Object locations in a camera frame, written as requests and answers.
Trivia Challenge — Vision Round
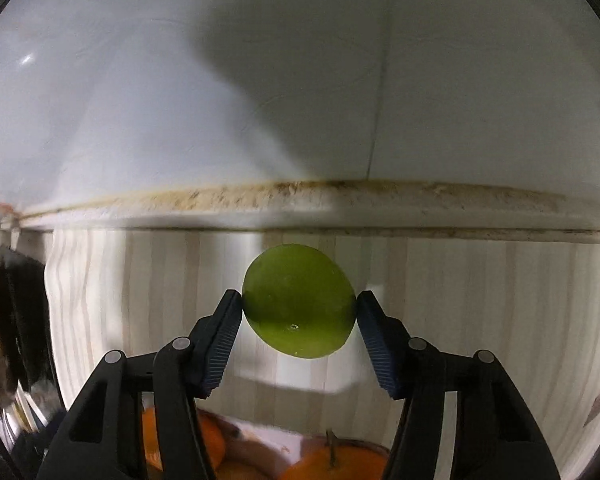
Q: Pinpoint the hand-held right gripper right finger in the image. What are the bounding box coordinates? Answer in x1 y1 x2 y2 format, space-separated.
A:
356 290 563 480

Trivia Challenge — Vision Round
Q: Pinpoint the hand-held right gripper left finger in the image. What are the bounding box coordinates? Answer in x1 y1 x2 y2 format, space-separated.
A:
36 288 243 480

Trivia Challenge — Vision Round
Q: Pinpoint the green apple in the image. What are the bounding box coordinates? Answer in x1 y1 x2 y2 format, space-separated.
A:
241 243 357 360

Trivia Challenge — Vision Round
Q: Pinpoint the small orange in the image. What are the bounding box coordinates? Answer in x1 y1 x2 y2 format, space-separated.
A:
142 405 227 472

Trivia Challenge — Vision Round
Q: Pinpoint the striped pink-edged tablecloth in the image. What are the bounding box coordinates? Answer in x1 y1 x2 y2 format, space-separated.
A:
45 227 600 480

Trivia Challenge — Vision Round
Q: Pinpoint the large orange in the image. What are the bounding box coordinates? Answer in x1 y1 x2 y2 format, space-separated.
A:
277 430 392 480

